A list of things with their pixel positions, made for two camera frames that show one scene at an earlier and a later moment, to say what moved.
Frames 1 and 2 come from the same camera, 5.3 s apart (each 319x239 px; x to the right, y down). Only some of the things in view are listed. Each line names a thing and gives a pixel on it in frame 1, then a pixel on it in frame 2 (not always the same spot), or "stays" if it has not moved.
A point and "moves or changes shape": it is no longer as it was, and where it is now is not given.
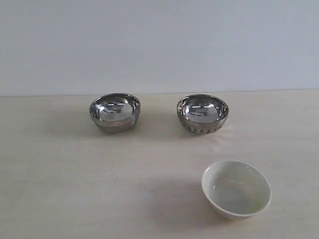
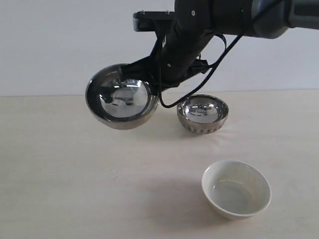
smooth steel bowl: (115, 112) moves or changes shape
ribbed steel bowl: (202, 113) stays
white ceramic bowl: (237, 189) stays
